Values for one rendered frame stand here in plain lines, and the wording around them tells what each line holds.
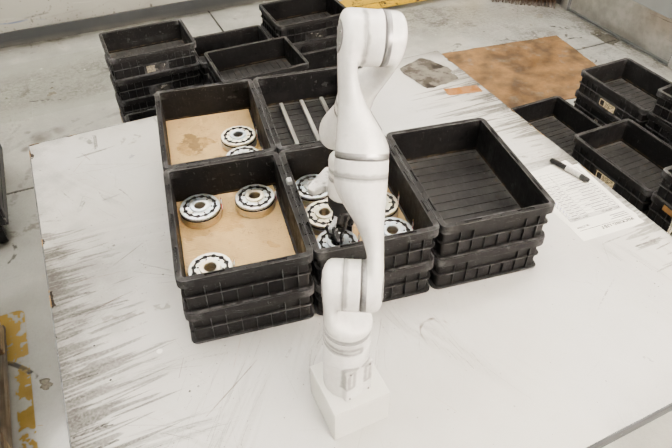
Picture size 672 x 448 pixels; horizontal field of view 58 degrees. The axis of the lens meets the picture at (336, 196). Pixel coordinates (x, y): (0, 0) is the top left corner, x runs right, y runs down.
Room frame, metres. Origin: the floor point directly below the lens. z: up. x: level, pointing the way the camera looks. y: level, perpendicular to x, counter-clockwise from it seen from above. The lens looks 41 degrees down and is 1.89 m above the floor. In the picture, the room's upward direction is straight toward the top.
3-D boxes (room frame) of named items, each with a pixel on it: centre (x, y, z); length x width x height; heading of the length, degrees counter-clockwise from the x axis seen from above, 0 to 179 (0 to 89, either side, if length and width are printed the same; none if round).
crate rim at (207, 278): (1.08, 0.24, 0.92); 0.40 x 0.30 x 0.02; 16
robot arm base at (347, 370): (0.71, -0.02, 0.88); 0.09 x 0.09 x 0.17; 34
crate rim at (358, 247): (1.16, -0.04, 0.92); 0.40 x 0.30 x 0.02; 16
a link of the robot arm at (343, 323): (0.71, -0.02, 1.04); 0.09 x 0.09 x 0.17; 87
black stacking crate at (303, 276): (1.08, 0.24, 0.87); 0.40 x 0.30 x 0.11; 16
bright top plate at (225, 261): (0.95, 0.29, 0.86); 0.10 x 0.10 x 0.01
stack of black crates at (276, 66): (2.47, 0.36, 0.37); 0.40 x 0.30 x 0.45; 115
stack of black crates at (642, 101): (2.44, -1.36, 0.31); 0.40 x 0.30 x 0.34; 25
